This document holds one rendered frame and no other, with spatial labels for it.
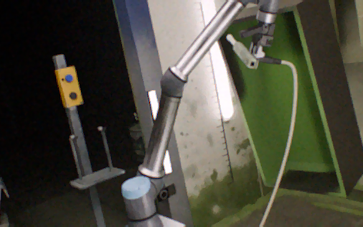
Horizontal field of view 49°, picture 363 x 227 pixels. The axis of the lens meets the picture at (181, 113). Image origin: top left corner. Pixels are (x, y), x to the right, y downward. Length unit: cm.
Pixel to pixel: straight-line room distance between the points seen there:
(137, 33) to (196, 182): 123
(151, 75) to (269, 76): 84
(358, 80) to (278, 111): 104
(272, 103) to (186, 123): 66
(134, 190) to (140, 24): 131
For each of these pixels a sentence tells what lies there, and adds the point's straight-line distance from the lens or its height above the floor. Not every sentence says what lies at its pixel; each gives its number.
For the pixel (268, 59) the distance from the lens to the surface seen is 213.
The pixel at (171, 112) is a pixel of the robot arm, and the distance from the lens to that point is 210.
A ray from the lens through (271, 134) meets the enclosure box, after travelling 302.
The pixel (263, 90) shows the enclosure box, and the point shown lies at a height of 112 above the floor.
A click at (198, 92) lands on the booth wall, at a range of 317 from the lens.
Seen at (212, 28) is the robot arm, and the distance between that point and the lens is 189.
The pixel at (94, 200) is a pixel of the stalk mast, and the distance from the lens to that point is 300.
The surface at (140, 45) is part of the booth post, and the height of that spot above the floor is 160.
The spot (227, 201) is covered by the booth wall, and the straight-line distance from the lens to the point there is 347.
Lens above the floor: 156
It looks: 10 degrees down
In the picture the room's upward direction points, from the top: 11 degrees counter-clockwise
